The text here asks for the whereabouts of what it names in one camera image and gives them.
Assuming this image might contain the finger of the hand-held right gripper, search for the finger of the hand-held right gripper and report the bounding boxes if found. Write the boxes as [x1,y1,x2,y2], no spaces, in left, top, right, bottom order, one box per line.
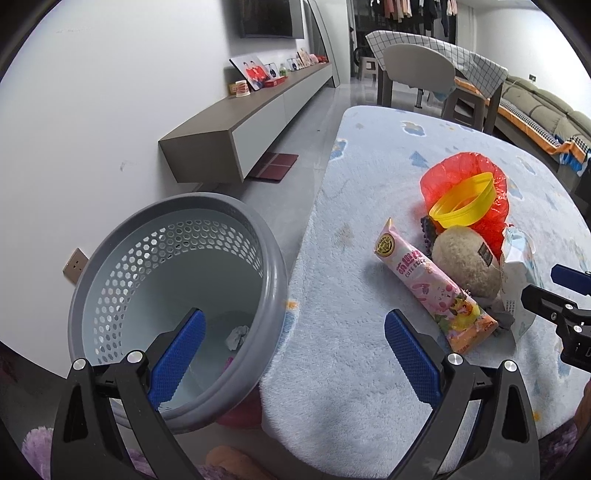
[521,284,583,325]
[551,264,591,296]

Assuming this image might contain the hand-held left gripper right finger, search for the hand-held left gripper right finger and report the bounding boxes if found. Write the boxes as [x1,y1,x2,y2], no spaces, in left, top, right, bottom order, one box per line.
[384,308,541,480]

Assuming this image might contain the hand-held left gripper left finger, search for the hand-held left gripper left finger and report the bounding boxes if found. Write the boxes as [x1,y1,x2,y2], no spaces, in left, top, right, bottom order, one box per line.
[50,308,207,480]

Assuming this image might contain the white tissue packet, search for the white tissue packet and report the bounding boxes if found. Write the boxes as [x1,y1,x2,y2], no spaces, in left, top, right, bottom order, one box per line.
[500,226,544,344]

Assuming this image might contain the pink snack packet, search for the pink snack packet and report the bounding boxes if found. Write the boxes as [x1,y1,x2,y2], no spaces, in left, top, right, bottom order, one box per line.
[373,218,500,355]

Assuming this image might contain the beige round fluffy pad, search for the beige round fluffy pad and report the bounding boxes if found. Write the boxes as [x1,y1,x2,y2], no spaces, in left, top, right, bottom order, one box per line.
[431,224,502,298]

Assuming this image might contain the grey perforated plastic basket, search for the grey perforated plastic basket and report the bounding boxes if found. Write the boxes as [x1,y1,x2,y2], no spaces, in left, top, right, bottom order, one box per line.
[68,192,291,433]

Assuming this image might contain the yellow plastic ring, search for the yellow plastic ring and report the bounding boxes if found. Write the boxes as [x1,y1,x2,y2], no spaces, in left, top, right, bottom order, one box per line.
[428,172,497,228]

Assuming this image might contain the small grey cloth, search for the small grey cloth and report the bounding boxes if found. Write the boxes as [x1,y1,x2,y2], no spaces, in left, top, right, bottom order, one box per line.
[478,295,517,333]

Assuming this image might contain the crumpled grey paper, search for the crumpled grey paper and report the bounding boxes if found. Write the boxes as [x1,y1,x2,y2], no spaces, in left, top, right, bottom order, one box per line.
[225,325,250,352]

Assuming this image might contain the light blue fluffy rug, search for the light blue fluffy rug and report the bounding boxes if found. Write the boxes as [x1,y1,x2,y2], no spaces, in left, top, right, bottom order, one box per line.
[259,105,591,478]

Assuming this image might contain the pink cloth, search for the pink cloth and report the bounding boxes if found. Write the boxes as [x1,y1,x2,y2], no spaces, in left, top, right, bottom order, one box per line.
[217,392,263,430]

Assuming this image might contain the dark spiked roller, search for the dark spiked roller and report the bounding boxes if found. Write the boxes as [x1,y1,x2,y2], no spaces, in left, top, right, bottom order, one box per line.
[419,215,439,257]

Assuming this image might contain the houndstooth orange-edged blanket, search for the houndstooth orange-edged blanket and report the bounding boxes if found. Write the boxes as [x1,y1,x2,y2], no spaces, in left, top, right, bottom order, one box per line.
[499,99,591,172]

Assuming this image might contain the red plastic bag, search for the red plastic bag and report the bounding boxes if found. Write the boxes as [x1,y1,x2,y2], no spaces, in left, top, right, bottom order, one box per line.
[419,153,511,254]

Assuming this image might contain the purple fluffy cloth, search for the purple fluffy cloth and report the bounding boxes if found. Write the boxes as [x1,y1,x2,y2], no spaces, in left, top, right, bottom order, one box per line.
[21,422,583,480]

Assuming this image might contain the green sofa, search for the green sofa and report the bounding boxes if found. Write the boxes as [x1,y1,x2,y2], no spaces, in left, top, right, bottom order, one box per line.
[496,76,591,185]

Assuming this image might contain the grey stool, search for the grey stool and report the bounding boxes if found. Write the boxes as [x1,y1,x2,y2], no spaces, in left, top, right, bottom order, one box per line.
[442,90,488,128]

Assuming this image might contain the dark red floor mat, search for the dark red floor mat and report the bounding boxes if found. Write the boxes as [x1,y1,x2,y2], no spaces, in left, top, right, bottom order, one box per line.
[248,152,299,182]

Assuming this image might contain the table with checkered cloth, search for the table with checkered cloth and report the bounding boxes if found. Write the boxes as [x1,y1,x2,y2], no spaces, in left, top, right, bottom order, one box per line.
[366,30,509,100]

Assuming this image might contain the grey dining chair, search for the grey dining chair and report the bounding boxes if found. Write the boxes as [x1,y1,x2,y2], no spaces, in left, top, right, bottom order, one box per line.
[378,44,457,114]

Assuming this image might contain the large photo print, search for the large photo print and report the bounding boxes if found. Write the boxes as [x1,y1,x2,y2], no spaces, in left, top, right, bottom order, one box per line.
[229,54,271,90]

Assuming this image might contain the row of hanging clothes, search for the row of hanging clothes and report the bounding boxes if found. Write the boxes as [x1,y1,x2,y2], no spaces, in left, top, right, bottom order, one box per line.
[369,0,460,35]

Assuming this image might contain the brown wall socket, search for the brown wall socket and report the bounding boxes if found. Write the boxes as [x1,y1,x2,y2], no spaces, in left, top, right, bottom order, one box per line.
[63,248,89,284]

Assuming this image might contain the floating grey wall cabinet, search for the floating grey wall cabinet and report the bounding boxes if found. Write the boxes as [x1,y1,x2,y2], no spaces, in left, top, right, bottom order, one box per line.
[158,62,334,184]

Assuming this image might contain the black wall television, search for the black wall television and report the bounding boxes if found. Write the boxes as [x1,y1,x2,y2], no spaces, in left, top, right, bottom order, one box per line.
[239,0,305,40]

